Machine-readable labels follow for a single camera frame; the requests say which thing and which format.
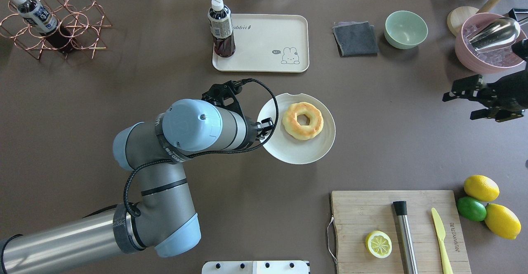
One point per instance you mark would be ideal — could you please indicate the cream rabbit tray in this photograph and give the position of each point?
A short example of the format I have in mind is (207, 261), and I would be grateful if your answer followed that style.
(267, 43)

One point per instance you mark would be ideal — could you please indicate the wooden cup stand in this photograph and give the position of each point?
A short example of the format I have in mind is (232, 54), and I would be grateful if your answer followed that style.
(458, 16)

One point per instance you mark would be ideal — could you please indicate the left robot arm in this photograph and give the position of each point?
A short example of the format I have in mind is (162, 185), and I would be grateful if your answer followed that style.
(157, 208)

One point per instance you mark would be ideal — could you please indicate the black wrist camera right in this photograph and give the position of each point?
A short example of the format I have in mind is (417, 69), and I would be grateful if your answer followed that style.
(465, 88)

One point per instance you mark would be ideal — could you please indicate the steel cylinder muddler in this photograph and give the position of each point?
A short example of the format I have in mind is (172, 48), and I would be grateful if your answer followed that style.
(407, 248)

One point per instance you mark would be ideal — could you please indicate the half lemon slice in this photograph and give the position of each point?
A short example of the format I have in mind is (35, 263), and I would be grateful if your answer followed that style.
(378, 244)

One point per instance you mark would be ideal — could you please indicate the lower yellow lemon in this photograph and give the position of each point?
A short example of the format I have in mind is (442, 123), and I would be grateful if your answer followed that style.
(502, 221)

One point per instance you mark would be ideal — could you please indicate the dark tea bottle on tray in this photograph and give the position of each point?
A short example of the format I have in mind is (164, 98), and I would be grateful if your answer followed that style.
(221, 28)

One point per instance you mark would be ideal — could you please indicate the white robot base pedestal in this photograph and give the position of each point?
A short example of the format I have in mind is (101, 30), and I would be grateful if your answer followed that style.
(257, 267)

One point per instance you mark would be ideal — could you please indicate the clear ice cubes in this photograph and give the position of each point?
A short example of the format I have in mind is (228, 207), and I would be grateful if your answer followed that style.
(484, 43)

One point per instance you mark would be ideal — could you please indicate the grey folded cloth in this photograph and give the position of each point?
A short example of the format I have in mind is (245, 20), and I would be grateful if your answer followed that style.
(355, 38)

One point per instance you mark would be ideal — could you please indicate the copper wire bottle rack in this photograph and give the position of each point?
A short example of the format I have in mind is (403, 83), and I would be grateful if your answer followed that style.
(84, 19)

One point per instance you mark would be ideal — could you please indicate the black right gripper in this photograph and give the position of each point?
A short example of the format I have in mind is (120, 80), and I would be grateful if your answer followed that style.
(508, 91)

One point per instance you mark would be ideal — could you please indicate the green lime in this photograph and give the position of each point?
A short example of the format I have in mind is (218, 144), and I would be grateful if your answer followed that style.
(471, 209)

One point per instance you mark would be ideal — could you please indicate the glazed yellow donut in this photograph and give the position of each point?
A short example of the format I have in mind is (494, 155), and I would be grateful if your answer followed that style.
(303, 121)

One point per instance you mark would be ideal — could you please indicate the white round plate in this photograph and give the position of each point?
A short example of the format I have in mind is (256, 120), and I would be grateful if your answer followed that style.
(286, 148)

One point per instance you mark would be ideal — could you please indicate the steel ice scoop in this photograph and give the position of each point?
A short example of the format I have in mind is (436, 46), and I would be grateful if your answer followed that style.
(500, 33)

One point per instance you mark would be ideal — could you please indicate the bamboo cutting board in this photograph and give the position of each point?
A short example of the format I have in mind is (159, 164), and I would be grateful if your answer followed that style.
(357, 213)

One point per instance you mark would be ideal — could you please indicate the bottle lying in rack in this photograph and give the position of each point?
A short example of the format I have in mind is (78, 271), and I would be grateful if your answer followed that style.
(47, 25)

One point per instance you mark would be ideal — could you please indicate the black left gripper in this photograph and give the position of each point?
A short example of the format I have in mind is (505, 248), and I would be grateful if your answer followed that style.
(264, 126)

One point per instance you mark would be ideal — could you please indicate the mint green bowl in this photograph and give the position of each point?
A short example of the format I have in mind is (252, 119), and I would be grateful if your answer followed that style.
(405, 30)

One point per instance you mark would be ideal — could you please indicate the yellow lemon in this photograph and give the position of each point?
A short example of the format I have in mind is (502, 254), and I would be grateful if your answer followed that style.
(481, 188)
(502, 221)

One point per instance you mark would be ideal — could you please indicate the upper yellow lemon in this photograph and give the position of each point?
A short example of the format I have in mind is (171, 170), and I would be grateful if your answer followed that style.
(481, 188)

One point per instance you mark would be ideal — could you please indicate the yellow plastic knife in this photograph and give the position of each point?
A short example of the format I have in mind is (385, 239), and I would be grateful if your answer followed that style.
(441, 234)

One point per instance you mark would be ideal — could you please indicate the pink bowl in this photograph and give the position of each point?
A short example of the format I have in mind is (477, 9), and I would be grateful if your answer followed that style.
(485, 63)

